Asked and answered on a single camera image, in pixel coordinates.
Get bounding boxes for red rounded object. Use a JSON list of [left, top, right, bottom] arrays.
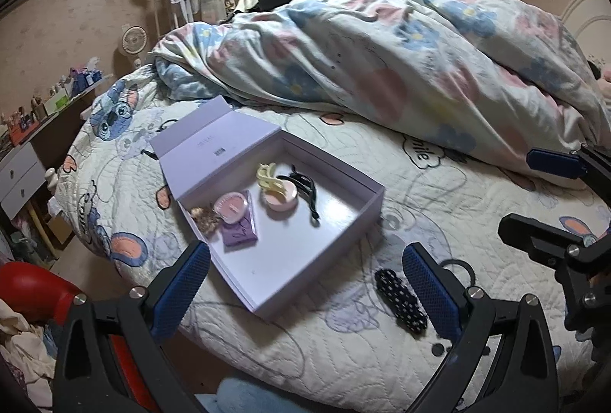
[[0, 260, 158, 413]]

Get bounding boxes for small white fan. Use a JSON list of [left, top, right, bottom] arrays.
[[119, 25, 148, 70]]

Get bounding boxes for row of small desk items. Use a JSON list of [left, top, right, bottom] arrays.
[[0, 57, 115, 146]]

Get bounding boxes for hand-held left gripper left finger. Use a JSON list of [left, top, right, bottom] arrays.
[[52, 241, 212, 413]]

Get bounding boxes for wooden stool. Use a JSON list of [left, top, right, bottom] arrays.
[[29, 198, 63, 258]]

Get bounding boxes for white drawer desk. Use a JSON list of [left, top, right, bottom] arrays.
[[0, 86, 103, 223]]

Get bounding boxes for black polka-dot hair clip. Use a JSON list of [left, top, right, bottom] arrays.
[[373, 267, 429, 340]]

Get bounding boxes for purple cardboard box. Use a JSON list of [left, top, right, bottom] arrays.
[[149, 95, 386, 323]]

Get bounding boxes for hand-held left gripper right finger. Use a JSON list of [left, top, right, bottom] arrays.
[[402, 242, 560, 413]]

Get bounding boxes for pink round compact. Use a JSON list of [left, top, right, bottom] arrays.
[[260, 181, 301, 213]]

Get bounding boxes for white headboard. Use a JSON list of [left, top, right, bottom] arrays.
[[558, 0, 611, 60]]

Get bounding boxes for purple small pouch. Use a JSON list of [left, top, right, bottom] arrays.
[[220, 189, 260, 254]]

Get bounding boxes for pink round jar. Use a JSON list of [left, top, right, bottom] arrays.
[[212, 193, 250, 223]]

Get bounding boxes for brown patterned scrunchie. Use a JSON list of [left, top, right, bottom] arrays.
[[189, 207, 223, 235]]

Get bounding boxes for black claw hair clip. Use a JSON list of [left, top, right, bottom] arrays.
[[278, 164, 322, 227]]

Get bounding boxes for cream claw hair clip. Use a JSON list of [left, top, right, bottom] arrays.
[[255, 161, 287, 196]]

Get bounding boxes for light blue cloth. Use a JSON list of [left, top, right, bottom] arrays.
[[198, 377, 299, 413]]

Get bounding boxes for floral duvet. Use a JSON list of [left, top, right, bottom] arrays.
[[150, 0, 611, 191]]

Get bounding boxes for cream cloth pile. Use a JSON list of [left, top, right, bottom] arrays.
[[0, 298, 58, 413]]

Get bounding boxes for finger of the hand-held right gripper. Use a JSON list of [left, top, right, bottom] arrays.
[[527, 144, 611, 208], [498, 212, 611, 331]]

